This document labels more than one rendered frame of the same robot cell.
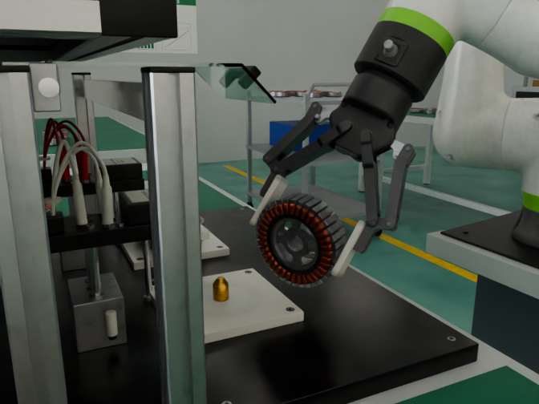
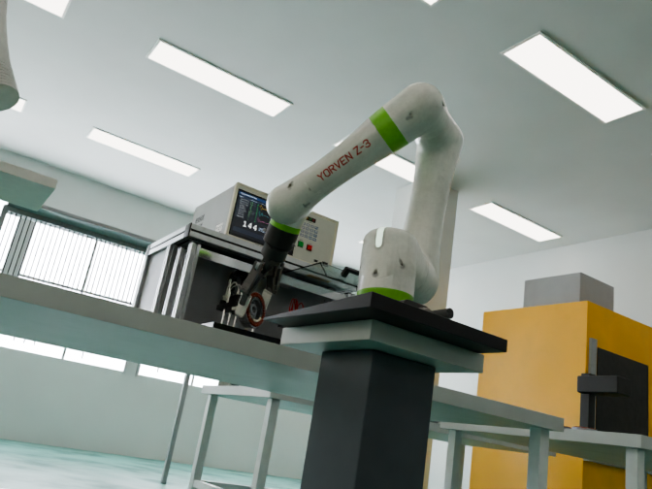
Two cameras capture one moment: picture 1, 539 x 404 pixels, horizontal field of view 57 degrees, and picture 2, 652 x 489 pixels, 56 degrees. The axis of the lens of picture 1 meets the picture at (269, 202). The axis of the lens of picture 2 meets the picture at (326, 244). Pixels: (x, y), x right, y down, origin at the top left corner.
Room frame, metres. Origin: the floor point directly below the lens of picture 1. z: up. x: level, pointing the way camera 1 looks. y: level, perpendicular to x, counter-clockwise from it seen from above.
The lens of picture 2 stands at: (0.57, -1.86, 0.51)
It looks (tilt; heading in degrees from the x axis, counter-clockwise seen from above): 18 degrees up; 84
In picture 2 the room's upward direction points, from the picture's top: 10 degrees clockwise
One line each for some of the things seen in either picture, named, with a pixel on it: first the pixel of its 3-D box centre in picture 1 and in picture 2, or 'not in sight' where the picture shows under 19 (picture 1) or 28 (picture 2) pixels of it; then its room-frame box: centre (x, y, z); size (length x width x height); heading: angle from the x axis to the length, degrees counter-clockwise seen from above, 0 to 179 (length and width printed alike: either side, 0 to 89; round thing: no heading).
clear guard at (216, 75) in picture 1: (151, 83); (330, 284); (0.82, 0.19, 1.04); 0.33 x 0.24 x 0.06; 115
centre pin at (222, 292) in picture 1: (220, 288); not in sight; (0.56, 0.06, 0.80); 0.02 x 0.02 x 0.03
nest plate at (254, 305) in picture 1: (220, 302); not in sight; (0.56, 0.06, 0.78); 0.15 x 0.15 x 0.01; 25
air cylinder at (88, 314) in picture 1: (96, 309); not in sight; (0.50, 0.19, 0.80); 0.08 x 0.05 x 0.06; 25
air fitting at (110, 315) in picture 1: (111, 325); not in sight; (0.46, 0.16, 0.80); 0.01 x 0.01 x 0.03; 25
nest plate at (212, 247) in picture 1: (171, 244); not in sight; (0.78, 0.16, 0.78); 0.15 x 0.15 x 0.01; 25
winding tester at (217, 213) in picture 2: not in sight; (260, 238); (0.54, 0.41, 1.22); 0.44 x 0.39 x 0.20; 25
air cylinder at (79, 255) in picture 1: (77, 244); not in sight; (0.72, 0.29, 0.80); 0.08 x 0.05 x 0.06; 25
